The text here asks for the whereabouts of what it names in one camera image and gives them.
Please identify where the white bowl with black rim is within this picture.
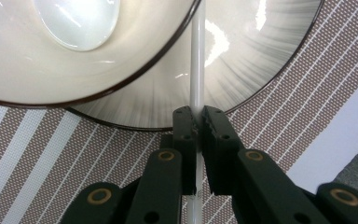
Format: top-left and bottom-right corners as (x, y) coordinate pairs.
(0, 0), (203, 109)

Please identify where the striped brown placemat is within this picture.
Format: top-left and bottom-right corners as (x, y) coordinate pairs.
(0, 0), (358, 224)

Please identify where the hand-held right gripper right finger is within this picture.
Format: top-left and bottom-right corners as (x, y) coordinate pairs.
(200, 105), (245, 196)

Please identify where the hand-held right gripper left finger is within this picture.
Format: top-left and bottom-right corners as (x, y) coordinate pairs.
(160, 105), (199, 195)

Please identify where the white plate with black rim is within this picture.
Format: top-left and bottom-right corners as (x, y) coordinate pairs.
(64, 0), (325, 131)

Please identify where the single white chopstick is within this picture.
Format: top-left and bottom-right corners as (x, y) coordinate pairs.
(186, 0), (207, 224)

